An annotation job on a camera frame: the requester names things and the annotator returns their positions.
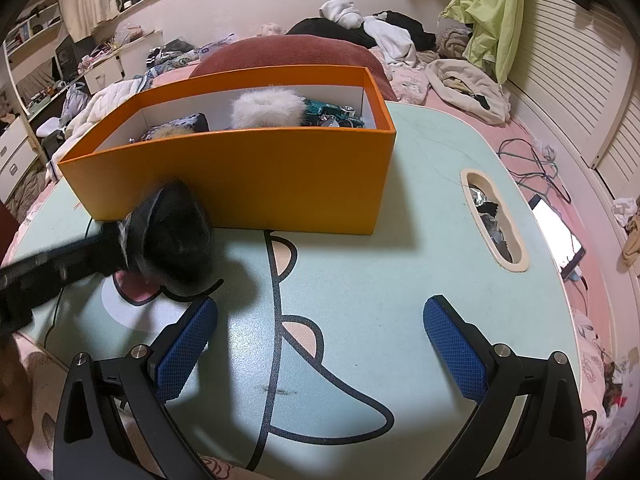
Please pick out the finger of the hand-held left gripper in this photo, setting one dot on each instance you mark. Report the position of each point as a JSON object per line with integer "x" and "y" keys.
{"x": 80, "y": 257}

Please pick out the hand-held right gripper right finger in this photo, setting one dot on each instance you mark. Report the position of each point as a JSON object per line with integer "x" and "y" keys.
{"x": 455, "y": 355}

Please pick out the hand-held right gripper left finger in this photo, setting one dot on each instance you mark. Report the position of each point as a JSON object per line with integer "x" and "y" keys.
{"x": 187, "y": 350}

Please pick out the brown fur scrunchie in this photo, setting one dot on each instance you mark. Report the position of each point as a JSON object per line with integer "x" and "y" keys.
{"x": 172, "y": 133}

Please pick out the dark patterned pouch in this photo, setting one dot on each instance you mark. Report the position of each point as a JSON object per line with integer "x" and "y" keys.
{"x": 192, "y": 122}

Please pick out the orange cardboard box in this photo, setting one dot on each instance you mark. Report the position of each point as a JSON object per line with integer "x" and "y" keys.
{"x": 250, "y": 180}

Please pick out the white fur scrunchie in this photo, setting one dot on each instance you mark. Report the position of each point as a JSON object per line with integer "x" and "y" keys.
{"x": 265, "y": 107}

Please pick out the green toy car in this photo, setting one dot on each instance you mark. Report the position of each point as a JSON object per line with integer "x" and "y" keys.
{"x": 325, "y": 110}

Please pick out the mint green cartoon desktop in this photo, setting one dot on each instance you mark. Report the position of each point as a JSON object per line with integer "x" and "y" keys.
{"x": 400, "y": 270}

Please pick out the white drawer cabinet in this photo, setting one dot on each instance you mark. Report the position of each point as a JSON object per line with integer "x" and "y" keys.
{"x": 15, "y": 155}

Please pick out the white fluffy blanket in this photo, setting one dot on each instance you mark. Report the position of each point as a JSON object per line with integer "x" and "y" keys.
{"x": 105, "y": 105}

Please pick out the lit smartphone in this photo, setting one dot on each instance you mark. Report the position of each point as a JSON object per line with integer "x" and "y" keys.
{"x": 555, "y": 232}

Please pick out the white side desk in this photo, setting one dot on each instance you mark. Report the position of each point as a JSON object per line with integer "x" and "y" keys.
{"x": 135, "y": 55}

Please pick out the cream crumpled garment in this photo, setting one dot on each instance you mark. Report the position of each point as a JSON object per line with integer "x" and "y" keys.
{"x": 450, "y": 72}

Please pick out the white slatted closet door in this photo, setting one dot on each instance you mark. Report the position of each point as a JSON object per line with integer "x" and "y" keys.
{"x": 575, "y": 85}

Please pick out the tan knit garment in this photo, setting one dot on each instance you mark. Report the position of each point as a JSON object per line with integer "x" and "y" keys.
{"x": 452, "y": 42}

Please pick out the white crumpled clothes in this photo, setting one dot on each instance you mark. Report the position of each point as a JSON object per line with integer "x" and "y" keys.
{"x": 390, "y": 35}

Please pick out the black crumpled clothes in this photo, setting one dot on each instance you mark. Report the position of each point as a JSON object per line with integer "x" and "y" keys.
{"x": 320, "y": 27}

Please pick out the lime green hanging garment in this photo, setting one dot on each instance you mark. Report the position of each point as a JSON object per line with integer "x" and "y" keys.
{"x": 492, "y": 20}

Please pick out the white wall shelf unit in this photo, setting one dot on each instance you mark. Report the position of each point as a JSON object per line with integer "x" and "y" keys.
{"x": 30, "y": 30}

